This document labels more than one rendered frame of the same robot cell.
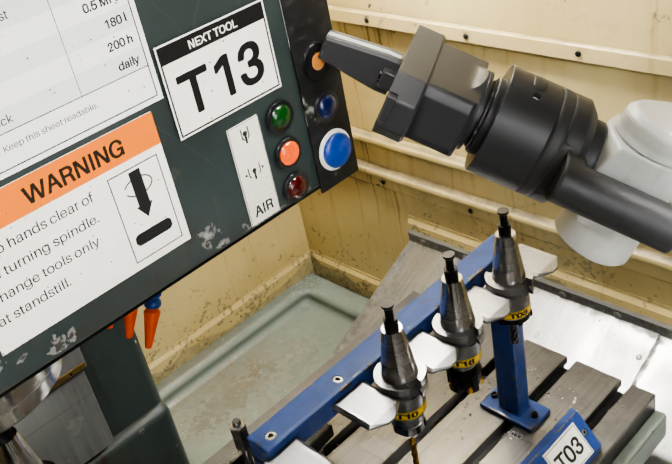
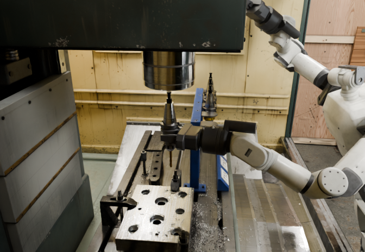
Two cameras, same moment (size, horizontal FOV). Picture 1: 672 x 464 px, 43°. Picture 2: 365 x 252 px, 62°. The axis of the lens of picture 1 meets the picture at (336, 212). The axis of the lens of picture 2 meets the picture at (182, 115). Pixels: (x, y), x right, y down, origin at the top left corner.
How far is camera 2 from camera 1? 99 cm
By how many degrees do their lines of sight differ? 42
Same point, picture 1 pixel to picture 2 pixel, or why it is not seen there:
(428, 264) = (137, 129)
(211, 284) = not seen: hidden behind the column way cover
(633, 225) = (295, 31)
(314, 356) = (96, 173)
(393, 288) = (128, 138)
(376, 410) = (212, 113)
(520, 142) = (276, 17)
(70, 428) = (75, 174)
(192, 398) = not seen: hidden behind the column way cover
